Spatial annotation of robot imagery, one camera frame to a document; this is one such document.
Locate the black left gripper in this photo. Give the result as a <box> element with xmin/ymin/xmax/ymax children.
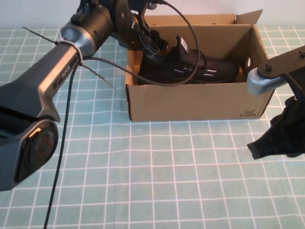
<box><xmin>123</xmin><ymin>9</ymin><xmax>169</xmax><ymax>57</ymax></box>

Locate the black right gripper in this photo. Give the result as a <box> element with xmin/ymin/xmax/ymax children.
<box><xmin>247</xmin><ymin>95</ymin><xmax>305</xmax><ymax>160</ymax></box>

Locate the black sneaker shoe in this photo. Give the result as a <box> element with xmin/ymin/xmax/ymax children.
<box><xmin>138</xmin><ymin>35</ymin><xmax>240</xmax><ymax>84</ymax></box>

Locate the brown cardboard shoe box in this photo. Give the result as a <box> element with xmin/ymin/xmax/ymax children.
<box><xmin>124</xmin><ymin>10</ymin><xmax>277</xmax><ymax>122</ymax></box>

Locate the black zip tie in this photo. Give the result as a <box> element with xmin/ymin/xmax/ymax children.
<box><xmin>22</xmin><ymin>26</ymin><xmax>62</xmax><ymax>46</ymax></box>
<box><xmin>81</xmin><ymin>62</ymin><xmax>116</xmax><ymax>90</ymax></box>

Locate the green white checkered tablecloth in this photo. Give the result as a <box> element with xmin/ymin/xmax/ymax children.
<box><xmin>0</xmin><ymin>25</ymin><xmax>305</xmax><ymax>229</ymax></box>

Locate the right wrist camera black silver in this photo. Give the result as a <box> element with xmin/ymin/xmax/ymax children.
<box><xmin>247</xmin><ymin>45</ymin><xmax>305</xmax><ymax>96</ymax></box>

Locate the white cable tie band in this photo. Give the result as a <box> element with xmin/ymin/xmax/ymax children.
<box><xmin>58</xmin><ymin>40</ymin><xmax>84</xmax><ymax>70</ymax></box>

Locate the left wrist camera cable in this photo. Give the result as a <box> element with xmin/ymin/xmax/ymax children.
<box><xmin>42</xmin><ymin>0</ymin><xmax>202</xmax><ymax>229</ymax></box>

